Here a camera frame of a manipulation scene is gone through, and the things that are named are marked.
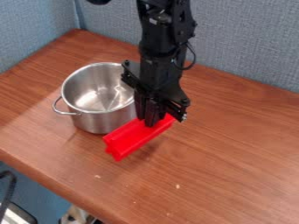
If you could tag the light object under table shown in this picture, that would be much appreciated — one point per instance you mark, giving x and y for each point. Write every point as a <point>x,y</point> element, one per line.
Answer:
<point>78,216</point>

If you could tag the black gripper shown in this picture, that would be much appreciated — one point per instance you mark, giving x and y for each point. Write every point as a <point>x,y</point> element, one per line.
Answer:
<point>155,79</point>

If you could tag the black and white chair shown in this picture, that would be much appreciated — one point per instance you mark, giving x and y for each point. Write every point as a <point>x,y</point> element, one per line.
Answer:
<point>12,214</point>

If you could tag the metal pot with handles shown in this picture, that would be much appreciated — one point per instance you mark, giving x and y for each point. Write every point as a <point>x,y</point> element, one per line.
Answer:
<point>96,99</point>

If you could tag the red plastic block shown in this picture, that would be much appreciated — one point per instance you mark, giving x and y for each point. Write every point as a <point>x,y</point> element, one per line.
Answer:
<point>129,138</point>

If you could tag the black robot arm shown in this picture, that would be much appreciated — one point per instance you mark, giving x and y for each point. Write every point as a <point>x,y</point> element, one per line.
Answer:
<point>167,28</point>

